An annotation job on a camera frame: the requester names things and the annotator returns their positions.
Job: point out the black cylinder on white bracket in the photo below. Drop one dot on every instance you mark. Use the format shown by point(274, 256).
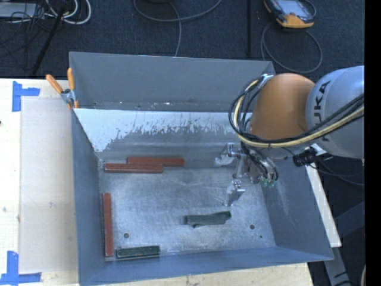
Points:
point(303, 158)

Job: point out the dark green flat block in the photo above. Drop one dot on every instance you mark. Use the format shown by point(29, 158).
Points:
point(206, 218)
point(138, 252)

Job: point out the red-brown flat block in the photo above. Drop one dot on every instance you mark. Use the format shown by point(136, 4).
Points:
point(154, 161)
point(134, 168)
point(108, 225)

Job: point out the grey metal bin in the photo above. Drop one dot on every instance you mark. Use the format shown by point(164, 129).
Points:
point(166, 195)

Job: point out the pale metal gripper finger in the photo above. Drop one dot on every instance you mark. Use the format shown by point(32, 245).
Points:
point(234, 195)
point(230, 151)

